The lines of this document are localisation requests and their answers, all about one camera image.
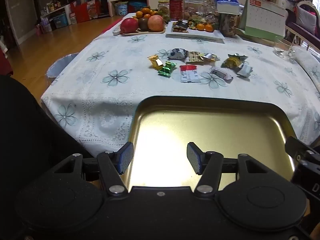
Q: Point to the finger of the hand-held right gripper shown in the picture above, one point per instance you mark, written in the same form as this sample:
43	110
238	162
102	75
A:
296	146

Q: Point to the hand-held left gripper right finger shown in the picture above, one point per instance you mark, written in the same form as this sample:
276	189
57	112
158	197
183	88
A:
194	160

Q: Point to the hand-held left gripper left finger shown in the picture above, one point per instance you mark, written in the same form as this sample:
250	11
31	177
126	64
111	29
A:
125	158

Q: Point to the gold metal tray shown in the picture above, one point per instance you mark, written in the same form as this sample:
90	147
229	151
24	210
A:
175	120

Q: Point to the red and white snack packet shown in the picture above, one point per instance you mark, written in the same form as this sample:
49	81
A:
189	74

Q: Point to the white snack packet red print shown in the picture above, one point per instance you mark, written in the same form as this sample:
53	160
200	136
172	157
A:
221	73

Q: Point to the white and green snack packet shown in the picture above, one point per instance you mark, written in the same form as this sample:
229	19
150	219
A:
244	70

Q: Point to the green foil candy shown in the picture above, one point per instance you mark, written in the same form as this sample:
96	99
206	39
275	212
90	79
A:
167	69

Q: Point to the yellow and white snack packet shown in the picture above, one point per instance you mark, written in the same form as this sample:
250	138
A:
155	61

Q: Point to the brown patterned snack packet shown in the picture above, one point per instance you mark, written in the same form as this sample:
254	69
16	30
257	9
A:
194	57

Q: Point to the silver and yellow snack packet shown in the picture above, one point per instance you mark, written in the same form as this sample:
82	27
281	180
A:
211	57

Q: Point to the olive green snack packet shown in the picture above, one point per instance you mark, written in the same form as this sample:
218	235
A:
232	62

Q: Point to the black and white snack packet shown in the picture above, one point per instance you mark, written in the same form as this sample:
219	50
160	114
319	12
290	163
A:
177	53

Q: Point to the rolled white cloth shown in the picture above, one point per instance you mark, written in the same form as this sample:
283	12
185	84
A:
307	62

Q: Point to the clear glass cup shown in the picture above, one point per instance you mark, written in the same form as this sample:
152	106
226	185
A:
282	48

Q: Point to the blue grey stool seat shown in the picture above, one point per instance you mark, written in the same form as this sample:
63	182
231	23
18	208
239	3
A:
58	66

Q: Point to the white rectangular plate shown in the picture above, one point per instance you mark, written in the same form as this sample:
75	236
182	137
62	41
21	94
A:
200	36

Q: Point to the yellow fruit tray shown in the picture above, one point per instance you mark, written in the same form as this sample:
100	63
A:
140	32

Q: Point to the small white object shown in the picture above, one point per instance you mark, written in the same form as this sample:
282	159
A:
116	31

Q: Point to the grey cushion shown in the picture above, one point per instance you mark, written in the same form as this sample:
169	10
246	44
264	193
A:
306	18

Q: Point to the green desk calendar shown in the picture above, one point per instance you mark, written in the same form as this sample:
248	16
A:
265	20

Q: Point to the gold foil candy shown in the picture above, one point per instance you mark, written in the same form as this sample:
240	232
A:
180	30

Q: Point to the red apple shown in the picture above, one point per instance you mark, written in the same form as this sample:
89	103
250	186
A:
129	25

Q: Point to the leafy tangerine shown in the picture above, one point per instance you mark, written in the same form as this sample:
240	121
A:
209	27
200	26

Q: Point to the brown kiwi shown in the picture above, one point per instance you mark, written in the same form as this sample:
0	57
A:
143	23

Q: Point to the pink apple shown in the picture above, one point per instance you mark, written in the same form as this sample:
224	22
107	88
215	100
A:
156	23

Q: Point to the brown label jar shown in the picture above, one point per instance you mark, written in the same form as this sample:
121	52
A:
228	25

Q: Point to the pile of small tangerines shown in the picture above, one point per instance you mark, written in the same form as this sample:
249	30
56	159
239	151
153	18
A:
146	12

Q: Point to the blue patterned bin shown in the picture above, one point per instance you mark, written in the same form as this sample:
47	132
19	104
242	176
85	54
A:
121	8

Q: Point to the red bags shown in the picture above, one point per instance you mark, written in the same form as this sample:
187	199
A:
83	12

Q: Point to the blue basin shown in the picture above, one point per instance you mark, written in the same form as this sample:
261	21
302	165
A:
137	6

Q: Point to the blue storage basket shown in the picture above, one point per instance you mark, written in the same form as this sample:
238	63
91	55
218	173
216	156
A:
60	20

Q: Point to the glass jar yellow lid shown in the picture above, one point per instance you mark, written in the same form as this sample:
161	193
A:
163	8

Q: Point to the red tin can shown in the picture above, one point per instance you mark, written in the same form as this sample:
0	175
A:
176	7

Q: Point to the clear plastic snack container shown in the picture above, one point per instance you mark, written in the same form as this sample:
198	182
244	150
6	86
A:
193	5

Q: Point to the blue and white tissue box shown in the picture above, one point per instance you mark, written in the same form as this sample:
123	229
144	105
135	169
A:
226	5

